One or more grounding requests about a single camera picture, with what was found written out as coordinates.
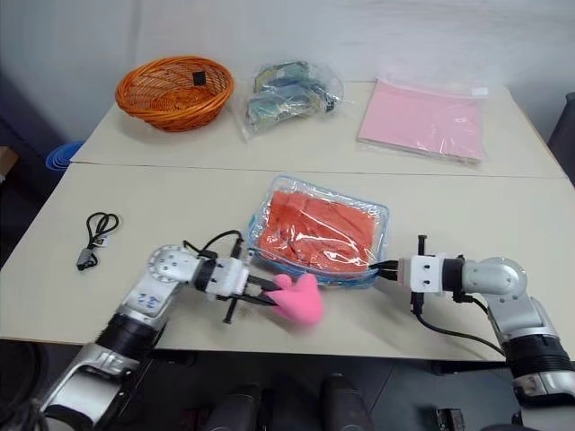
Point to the clear plastic zip bag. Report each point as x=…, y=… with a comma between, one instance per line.
x=476, y=81

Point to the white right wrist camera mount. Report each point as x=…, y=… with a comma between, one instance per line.
x=424, y=275

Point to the dark rounded shape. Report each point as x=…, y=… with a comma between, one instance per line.
x=343, y=401
x=238, y=406

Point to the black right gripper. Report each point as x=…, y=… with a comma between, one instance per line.
x=421, y=246

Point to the blue round stacked object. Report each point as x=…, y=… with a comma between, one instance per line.
x=63, y=155

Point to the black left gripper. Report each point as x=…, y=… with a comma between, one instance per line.
x=230, y=310

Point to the orange wicker basket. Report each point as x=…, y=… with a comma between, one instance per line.
x=179, y=110

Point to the small black square tag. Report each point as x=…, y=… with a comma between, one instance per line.
x=200, y=78

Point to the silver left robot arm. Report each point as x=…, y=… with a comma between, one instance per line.
x=135, y=310

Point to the orange cloth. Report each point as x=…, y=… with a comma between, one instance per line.
x=314, y=229

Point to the clear plastic pouch blue trim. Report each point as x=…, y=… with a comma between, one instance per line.
x=265, y=220

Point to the pink paper stack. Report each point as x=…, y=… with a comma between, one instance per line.
x=418, y=121

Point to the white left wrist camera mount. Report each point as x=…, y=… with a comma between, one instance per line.
x=227, y=278

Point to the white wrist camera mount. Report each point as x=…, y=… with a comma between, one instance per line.
x=227, y=278
x=424, y=275

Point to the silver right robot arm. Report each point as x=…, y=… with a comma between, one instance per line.
x=521, y=305

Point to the pink soft heart-shaped object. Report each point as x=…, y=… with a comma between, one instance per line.
x=298, y=303

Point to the clear bag of circuit boards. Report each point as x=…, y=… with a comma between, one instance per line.
x=287, y=96

